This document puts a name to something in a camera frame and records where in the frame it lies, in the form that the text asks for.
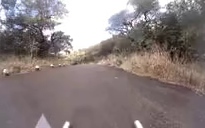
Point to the grey asphalt road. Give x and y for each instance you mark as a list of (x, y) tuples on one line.
[(96, 90)]

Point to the dry grass verge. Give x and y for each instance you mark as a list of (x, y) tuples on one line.
[(13, 63), (163, 66)]

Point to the row of pale kerb stones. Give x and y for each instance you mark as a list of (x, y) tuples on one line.
[(37, 67)]

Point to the robot's own part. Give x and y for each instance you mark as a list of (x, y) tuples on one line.
[(66, 124), (138, 124)]

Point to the row of trees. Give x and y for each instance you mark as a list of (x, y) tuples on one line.
[(30, 30), (170, 26)]

